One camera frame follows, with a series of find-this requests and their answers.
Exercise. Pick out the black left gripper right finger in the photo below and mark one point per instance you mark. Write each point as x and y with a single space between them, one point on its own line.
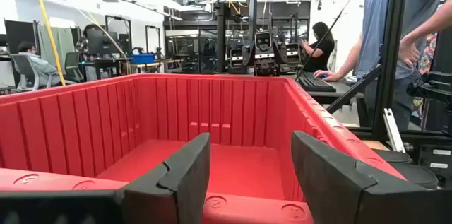
335 188

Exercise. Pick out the black desk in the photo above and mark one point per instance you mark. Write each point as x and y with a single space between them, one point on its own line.
335 93

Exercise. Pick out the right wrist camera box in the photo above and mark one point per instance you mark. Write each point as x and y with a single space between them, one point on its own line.
263 40

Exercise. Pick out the silver metal bracket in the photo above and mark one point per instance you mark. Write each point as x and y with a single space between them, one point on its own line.
393 130

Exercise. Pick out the person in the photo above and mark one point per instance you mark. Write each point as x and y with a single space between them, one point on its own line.
84 45
319 52
378 29
39 68

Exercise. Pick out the black partition panel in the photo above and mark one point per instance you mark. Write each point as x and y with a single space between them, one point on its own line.
19 35

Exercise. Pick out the grey office chair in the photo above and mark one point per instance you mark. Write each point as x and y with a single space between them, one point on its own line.
26 72
72 66

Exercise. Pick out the black ceiling column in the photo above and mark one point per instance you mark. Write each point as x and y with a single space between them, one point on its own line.
221 36

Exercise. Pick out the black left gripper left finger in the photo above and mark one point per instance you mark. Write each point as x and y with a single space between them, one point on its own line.
183 188

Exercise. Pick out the black aluminium frame post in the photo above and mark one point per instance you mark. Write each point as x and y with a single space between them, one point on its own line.
388 58

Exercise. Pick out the black box with white labels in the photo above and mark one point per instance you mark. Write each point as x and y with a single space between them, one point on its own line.
438 164

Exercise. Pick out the red ribbed plastic bin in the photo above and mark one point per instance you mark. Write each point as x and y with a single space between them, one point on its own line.
229 111

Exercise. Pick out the black round stool seat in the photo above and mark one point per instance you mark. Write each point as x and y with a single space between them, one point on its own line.
409 171

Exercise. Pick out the black computer monitor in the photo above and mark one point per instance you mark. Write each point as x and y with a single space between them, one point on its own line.
102 44

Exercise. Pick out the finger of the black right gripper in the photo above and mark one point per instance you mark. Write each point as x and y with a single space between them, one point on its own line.
246 56
282 53

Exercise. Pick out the black computer keyboard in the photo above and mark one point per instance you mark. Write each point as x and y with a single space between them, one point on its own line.
316 83

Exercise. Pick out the blue plastic bin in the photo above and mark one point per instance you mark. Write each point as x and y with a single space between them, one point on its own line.
142 58

